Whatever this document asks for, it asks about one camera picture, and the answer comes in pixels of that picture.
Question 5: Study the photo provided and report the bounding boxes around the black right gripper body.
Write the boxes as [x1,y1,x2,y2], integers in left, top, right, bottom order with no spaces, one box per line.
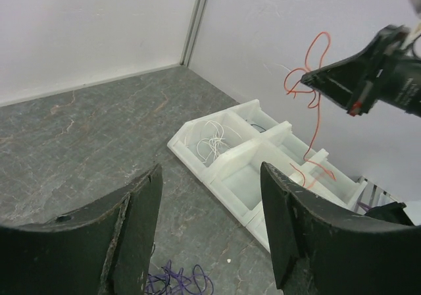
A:
[346,25,410,117]

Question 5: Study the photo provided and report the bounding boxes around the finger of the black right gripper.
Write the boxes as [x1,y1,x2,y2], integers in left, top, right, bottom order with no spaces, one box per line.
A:
[301,44,385,88]
[305,77,353,108]

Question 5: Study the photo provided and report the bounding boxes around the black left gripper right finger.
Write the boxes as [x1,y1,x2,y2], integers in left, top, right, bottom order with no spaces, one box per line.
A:
[260,162,420,294]

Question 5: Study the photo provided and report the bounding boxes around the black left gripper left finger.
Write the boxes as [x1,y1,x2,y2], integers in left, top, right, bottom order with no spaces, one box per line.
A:
[1,165,163,294]

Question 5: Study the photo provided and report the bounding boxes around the purple thin cable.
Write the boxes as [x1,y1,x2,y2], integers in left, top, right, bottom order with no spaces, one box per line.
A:
[146,259,215,295]

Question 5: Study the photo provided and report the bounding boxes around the blue thin cable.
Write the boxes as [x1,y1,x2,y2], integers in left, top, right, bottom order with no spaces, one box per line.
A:
[246,121,267,134]

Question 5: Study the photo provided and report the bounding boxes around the white thin cable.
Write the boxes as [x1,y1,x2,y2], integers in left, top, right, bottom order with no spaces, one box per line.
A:
[184,119,244,164]

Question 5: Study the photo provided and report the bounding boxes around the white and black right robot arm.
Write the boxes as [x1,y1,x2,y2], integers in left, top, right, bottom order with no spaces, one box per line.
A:
[301,25,420,117]

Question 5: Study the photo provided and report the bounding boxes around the white compartment organizer tray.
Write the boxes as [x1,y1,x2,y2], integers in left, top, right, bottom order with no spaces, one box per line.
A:
[166,98,368,253]

